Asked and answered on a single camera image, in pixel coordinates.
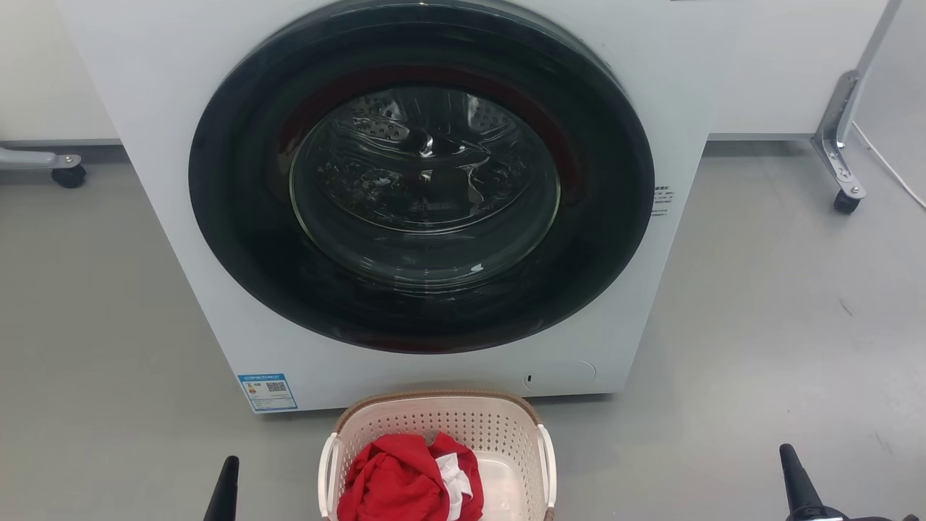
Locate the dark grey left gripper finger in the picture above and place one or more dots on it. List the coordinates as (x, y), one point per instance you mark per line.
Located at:
(223, 496)

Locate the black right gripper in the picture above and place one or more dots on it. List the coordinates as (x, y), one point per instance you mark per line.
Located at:
(832, 516)

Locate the cream perforated laundry basket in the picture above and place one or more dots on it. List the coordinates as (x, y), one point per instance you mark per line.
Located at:
(448, 420)

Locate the blue energy label sticker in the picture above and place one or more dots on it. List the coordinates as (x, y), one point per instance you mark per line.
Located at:
(268, 392)

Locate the white front-load washing machine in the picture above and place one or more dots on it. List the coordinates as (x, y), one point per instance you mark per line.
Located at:
(289, 376)

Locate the red garment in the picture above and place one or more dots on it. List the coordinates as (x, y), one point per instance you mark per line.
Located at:
(391, 481)

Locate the white garment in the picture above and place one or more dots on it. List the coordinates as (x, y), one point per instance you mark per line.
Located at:
(454, 481)

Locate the round black washing machine door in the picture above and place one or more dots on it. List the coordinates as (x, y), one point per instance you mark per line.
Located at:
(239, 217)

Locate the black caster wheel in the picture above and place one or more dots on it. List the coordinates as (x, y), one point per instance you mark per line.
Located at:
(846, 202)
(69, 176)

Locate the grey metal frame leg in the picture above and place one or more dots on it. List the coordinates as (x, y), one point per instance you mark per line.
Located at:
(839, 123)
(29, 158)

